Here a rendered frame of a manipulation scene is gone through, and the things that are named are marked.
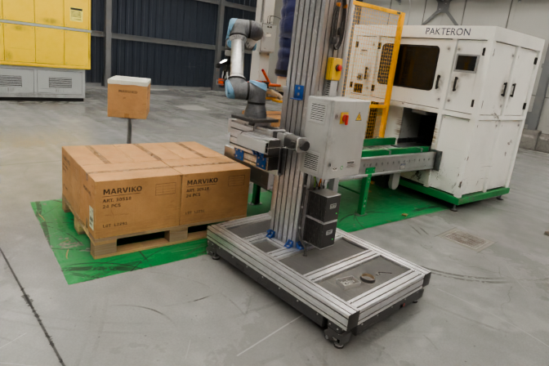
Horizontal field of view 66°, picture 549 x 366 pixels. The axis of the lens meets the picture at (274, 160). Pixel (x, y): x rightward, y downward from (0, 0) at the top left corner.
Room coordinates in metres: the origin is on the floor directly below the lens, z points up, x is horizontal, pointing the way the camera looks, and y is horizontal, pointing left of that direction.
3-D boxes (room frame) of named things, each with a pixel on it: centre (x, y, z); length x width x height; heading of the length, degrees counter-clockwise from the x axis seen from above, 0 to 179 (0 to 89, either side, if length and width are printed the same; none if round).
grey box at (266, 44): (4.66, 0.22, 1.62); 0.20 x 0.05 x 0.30; 128
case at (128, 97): (4.80, 1.72, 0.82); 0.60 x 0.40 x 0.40; 14
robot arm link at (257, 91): (2.75, 0.17, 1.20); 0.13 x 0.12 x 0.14; 103
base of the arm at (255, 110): (2.75, 0.16, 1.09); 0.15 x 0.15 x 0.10
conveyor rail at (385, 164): (3.96, -0.88, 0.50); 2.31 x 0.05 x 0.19; 128
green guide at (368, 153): (4.23, -1.12, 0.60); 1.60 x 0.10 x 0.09; 128
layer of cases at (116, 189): (3.30, 0.96, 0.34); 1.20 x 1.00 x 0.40; 128
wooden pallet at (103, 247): (3.30, 0.96, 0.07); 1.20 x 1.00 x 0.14; 128
